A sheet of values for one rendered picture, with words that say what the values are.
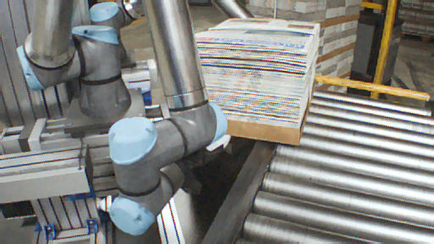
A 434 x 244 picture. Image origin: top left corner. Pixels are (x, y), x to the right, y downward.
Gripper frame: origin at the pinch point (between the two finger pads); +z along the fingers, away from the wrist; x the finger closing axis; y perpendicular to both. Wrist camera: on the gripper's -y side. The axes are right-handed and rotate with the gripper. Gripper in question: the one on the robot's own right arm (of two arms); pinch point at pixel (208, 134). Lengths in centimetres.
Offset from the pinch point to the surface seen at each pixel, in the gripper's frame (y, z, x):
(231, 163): -52, 61, 18
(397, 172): -3.6, -0.4, -46.0
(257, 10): 15, 124, 20
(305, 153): -1.7, -0.4, -24.5
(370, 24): -9, 233, -54
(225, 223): -0.3, -27.7, -15.0
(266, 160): -0.4, -7.2, -16.9
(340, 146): -2.4, 6.1, -32.3
